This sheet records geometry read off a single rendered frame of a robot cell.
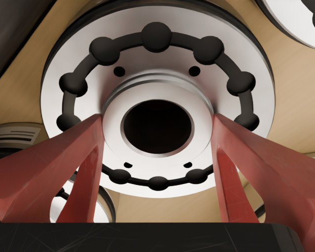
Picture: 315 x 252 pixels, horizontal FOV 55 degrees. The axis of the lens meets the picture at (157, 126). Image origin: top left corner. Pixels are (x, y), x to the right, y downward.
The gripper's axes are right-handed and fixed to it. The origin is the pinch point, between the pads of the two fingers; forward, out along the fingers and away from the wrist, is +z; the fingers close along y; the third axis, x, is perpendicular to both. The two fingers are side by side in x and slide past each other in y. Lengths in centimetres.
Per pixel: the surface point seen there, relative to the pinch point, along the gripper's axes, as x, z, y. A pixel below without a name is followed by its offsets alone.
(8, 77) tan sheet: -0.5, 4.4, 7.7
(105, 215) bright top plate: 6.7, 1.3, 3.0
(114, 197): 6.8, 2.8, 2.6
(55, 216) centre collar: 6.4, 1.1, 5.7
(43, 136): 2.6, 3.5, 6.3
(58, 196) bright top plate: 5.1, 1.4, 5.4
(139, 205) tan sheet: 9.7, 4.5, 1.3
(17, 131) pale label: 2.4, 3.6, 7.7
